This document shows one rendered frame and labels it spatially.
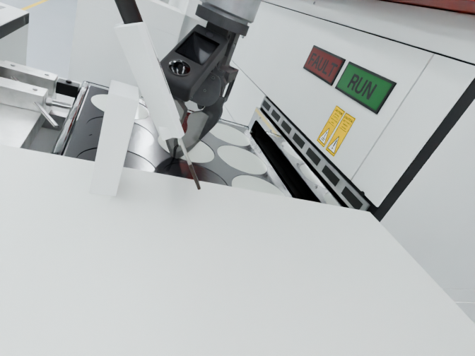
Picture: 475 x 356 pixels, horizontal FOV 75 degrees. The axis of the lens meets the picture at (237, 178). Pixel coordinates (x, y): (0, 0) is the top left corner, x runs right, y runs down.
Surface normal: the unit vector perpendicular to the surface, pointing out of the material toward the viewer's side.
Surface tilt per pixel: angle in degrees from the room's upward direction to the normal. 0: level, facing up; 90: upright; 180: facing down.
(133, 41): 114
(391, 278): 0
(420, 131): 90
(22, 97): 90
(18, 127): 0
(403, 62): 90
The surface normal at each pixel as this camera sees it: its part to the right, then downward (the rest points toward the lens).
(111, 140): 0.26, 0.55
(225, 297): 0.37, -0.81
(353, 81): -0.89, -0.18
